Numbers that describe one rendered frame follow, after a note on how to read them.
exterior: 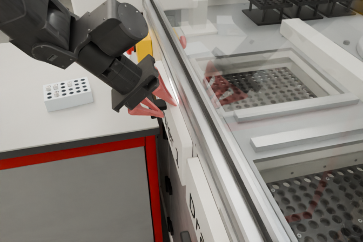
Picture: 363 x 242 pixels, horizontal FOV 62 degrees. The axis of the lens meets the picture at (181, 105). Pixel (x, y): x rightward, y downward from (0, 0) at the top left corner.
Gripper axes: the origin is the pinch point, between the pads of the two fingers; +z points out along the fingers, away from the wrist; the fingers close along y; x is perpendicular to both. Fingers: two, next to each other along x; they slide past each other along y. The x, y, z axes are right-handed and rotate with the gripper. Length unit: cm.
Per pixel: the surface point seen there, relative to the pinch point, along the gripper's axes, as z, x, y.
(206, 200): 0.8, -21.9, 1.9
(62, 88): -7.3, 30.1, -27.2
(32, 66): -13, 52, -40
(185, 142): 0.6, -10.4, 1.5
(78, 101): -2.9, 26.5, -25.7
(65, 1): 20, 359, -120
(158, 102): 0.1, 3.6, -1.7
